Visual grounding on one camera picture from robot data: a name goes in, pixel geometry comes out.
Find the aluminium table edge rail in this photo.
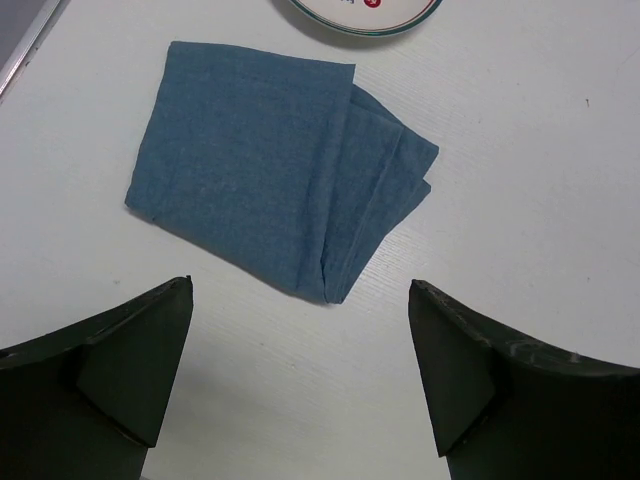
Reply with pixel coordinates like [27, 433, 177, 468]
[1, 0, 68, 101]

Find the blue cloth napkin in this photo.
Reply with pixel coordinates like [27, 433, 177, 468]
[125, 41, 439, 304]

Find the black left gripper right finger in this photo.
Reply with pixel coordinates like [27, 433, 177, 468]
[408, 280, 639, 479]

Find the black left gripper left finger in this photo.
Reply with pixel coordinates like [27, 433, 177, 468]
[1, 277, 193, 479]

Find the white plate with red characters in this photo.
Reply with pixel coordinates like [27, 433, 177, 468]
[272, 0, 442, 50]

